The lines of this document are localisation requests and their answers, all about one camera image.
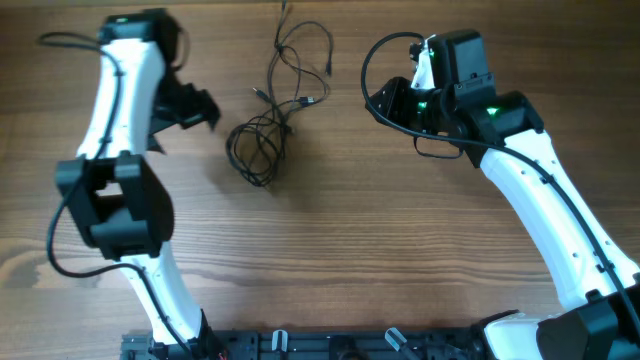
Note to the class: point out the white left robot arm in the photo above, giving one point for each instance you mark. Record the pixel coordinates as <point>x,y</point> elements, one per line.
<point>116,201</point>

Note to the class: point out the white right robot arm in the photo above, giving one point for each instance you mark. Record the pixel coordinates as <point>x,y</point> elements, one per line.
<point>597,284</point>

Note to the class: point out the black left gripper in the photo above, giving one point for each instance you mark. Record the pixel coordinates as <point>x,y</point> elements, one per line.
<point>202,108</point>

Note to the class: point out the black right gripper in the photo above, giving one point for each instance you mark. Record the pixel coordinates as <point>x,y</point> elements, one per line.
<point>396,91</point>

